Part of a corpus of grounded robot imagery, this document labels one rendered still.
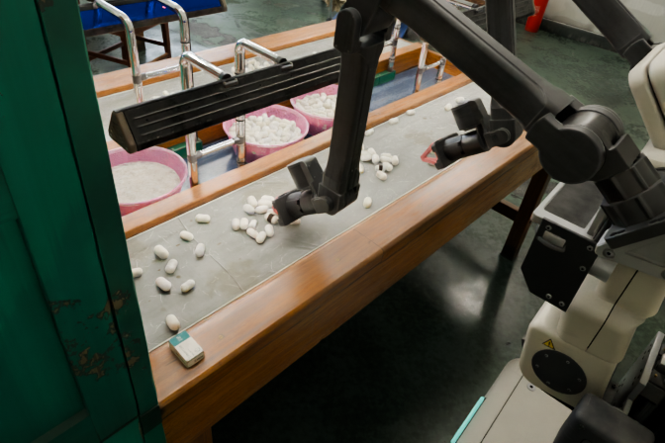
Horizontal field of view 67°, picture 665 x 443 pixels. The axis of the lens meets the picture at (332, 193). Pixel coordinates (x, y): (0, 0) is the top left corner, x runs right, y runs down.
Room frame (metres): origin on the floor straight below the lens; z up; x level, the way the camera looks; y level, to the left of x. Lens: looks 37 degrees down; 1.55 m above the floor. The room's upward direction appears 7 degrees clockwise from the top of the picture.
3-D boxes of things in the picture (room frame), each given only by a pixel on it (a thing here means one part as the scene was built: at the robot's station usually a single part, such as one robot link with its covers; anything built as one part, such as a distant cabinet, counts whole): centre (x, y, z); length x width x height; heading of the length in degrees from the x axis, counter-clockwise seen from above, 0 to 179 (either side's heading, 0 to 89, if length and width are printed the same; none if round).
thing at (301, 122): (1.37, 0.23, 0.72); 0.27 x 0.27 x 0.10
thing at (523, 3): (1.73, -0.43, 1.08); 0.62 x 0.08 x 0.07; 140
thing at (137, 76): (1.30, 0.56, 0.90); 0.20 x 0.19 x 0.45; 140
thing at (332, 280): (1.15, -0.29, 0.67); 1.81 x 0.12 x 0.19; 140
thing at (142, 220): (1.40, 0.00, 0.71); 1.81 x 0.05 x 0.11; 140
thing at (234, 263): (1.28, -0.13, 0.73); 1.81 x 0.30 x 0.02; 140
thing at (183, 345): (0.53, 0.22, 0.77); 0.06 x 0.04 x 0.02; 50
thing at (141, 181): (1.04, 0.52, 0.71); 0.22 x 0.22 x 0.06
